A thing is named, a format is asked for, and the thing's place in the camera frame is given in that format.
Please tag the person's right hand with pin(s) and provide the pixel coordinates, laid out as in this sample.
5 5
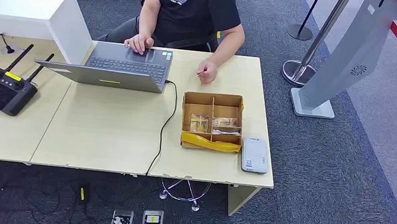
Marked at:
138 43

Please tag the person's left hand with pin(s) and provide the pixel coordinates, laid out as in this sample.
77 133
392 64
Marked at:
208 74

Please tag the person's left forearm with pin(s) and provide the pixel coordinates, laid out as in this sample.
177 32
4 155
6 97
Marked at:
228 47

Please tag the person's right forearm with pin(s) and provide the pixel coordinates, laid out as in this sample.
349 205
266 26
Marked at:
148 21

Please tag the room key card upright print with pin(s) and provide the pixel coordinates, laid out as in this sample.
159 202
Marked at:
199 123

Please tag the person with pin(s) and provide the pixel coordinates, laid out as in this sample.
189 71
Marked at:
193 16

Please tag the white card reader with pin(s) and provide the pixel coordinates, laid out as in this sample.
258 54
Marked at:
254 154

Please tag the cardboard divided box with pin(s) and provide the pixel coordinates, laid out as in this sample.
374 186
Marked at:
199 98

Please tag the grey laptop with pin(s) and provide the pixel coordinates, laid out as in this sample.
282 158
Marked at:
114 78

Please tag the white paper slip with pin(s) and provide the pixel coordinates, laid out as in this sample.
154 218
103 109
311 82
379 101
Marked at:
225 131

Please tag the white counter partition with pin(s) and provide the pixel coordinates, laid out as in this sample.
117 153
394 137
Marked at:
30 7

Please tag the beige desk leg panel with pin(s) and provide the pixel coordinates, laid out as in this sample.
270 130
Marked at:
237 198

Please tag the chrome stool base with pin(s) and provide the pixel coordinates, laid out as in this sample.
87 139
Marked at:
195 205

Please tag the black remote controller with antennas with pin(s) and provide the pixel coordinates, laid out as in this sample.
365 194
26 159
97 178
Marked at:
3 94

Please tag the grey kiosk stand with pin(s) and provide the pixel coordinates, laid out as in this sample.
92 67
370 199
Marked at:
353 57

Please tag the closed floor socket yellow label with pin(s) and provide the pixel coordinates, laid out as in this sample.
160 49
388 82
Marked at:
152 220

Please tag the open floor socket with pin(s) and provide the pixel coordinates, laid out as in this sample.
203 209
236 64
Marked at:
122 221

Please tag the silver stanchion post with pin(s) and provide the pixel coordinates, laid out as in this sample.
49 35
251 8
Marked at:
298 71

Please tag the black stanchion post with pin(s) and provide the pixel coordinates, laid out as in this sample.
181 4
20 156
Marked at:
299 32

